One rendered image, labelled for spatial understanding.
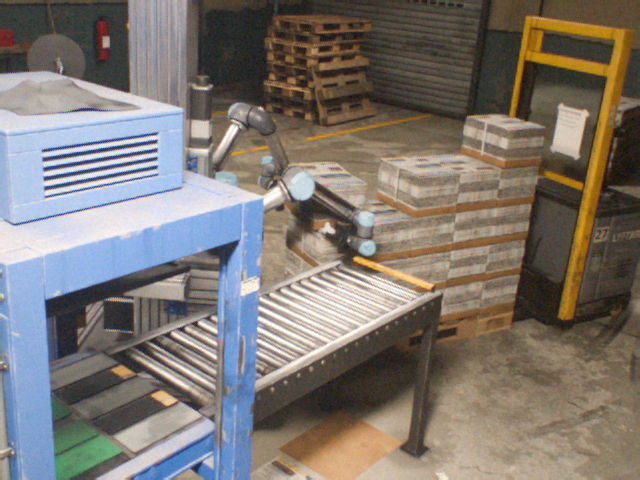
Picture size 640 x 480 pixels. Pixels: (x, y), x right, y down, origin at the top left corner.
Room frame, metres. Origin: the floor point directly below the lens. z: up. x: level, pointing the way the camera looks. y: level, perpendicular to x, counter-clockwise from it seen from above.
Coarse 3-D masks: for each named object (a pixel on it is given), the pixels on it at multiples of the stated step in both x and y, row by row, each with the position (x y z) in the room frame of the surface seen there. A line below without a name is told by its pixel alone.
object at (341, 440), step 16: (336, 416) 3.16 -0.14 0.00; (352, 416) 3.17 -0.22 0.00; (304, 432) 3.01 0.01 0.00; (320, 432) 3.02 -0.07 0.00; (336, 432) 3.03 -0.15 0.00; (352, 432) 3.04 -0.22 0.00; (368, 432) 3.05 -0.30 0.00; (384, 432) 3.06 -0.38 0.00; (288, 448) 2.88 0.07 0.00; (304, 448) 2.89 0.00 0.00; (320, 448) 2.90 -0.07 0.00; (336, 448) 2.90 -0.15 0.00; (352, 448) 2.91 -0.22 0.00; (368, 448) 2.92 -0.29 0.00; (384, 448) 2.93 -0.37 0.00; (304, 464) 2.77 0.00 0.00; (320, 464) 2.78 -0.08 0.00; (336, 464) 2.79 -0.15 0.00; (352, 464) 2.80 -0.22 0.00; (368, 464) 2.81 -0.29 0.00
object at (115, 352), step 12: (324, 264) 3.17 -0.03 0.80; (336, 264) 3.18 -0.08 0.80; (348, 264) 3.25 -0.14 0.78; (300, 276) 3.01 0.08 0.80; (264, 288) 2.86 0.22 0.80; (276, 288) 2.87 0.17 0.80; (204, 312) 2.60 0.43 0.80; (216, 312) 2.61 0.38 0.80; (168, 324) 2.48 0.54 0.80; (180, 324) 2.49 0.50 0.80; (192, 324) 2.51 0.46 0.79; (144, 336) 2.37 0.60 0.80; (156, 336) 2.38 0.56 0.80; (168, 336) 2.42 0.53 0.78; (108, 348) 2.27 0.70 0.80; (120, 348) 2.28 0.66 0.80; (120, 360) 2.26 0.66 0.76
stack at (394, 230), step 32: (288, 224) 3.85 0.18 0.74; (384, 224) 3.73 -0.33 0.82; (416, 224) 3.85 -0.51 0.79; (448, 224) 3.97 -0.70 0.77; (480, 224) 4.09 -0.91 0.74; (288, 256) 3.82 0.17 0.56; (320, 256) 3.54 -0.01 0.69; (352, 256) 3.64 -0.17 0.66; (416, 256) 3.87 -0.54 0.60; (448, 256) 3.98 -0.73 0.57; (480, 256) 4.11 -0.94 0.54; (448, 288) 4.00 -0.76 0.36; (480, 288) 4.13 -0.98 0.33; (384, 352) 3.80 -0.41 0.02
